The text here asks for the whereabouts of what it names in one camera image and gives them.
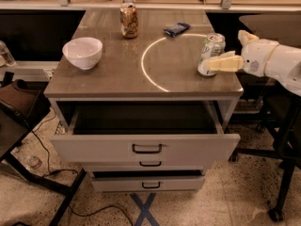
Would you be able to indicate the open drawer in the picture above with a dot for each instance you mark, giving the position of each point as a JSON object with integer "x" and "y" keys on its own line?
{"x": 146, "y": 134}
{"x": 135, "y": 181}

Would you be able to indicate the green white 7up can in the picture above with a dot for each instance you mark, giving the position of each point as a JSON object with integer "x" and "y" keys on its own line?
{"x": 214, "y": 45}

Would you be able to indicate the open top drawer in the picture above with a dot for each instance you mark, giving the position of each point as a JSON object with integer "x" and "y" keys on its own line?
{"x": 146, "y": 134}

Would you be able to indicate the brown bag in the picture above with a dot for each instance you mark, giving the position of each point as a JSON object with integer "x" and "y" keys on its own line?
{"x": 27, "y": 106}

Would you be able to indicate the open bottom drawer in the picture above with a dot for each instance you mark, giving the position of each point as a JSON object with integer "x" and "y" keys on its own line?
{"x": 135, "y": 181}

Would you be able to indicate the gold brown soda can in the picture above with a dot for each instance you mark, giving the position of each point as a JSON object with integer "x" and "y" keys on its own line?
{"x": 128, "y": 20}

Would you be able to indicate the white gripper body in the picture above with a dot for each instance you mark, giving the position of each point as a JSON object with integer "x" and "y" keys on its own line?
{"x": 255, "y": 58}

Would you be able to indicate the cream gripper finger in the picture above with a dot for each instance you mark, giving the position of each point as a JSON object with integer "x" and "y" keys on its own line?
{"x": 227, "y": 62}
{"x": 245, "y": 37}

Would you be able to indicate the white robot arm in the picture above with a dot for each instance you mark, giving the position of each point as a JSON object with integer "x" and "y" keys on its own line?
{"x": 284, "y": 65}

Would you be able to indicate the dark blue snack packet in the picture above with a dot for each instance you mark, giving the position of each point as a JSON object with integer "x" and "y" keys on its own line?
{"x": 176, "y": 29}

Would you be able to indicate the clear plastic bottle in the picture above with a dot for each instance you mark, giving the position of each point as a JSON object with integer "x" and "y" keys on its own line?
{"x": 6, "y": 58}

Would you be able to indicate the white ceramic bowl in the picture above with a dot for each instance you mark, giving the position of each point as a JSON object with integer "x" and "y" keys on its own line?
{"x": 83, "y": 53}

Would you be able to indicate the grey drawer cabinet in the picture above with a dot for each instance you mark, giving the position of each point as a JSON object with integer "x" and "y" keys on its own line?
{"x": 153, "y": 67}

